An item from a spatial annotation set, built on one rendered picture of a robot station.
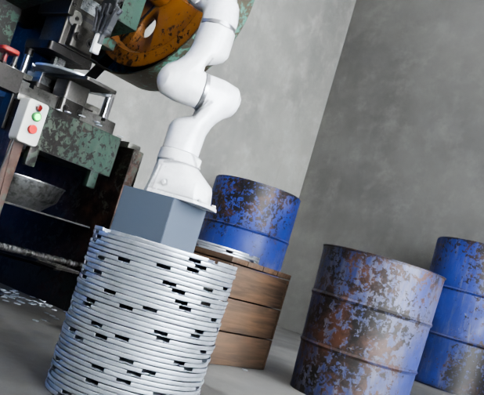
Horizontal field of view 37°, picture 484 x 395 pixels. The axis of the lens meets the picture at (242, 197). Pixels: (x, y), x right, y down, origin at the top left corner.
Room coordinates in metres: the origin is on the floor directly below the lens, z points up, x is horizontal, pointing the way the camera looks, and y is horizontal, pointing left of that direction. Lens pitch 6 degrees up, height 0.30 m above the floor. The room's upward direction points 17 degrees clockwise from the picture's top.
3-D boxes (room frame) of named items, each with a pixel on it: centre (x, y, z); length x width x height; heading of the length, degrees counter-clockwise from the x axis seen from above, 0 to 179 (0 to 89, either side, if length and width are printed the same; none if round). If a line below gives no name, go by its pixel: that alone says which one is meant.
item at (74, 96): (2.46, 0.65, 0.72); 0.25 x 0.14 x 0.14; 50
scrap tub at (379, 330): (2.42, -0.52, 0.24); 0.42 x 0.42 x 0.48
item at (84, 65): (2.58, 0.79, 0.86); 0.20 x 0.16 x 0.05; 140
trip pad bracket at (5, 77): (2.19, 0.81, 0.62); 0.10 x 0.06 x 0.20; 140
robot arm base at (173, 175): (2.06, 0.17, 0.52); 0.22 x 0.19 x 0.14; 61
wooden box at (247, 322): (2.57, 0.02, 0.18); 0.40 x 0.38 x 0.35; 53
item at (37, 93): (2.58, 0.79, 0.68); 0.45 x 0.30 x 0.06; 140
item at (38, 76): (2.57, 0.78, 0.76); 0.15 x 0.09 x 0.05; 140
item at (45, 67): (2.49, 0.69, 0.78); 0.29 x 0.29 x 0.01
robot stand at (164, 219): (2.08, 0.21, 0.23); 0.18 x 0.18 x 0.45; 61
